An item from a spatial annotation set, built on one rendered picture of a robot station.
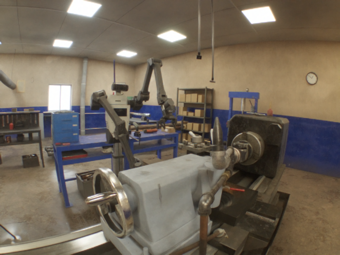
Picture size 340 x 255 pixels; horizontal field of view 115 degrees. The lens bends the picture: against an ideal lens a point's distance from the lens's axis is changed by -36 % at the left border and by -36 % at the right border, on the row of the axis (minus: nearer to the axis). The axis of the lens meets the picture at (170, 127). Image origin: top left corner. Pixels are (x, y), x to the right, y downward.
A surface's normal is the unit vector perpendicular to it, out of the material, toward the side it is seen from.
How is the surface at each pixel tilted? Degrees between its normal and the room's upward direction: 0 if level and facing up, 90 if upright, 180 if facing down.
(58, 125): 90
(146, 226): 90
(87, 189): 90
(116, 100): 90
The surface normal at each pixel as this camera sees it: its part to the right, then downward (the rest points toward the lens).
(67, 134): 0.70, 0.13
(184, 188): 0.69, -0.12
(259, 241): -0.71, 0.06
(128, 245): 0.04, -0.99
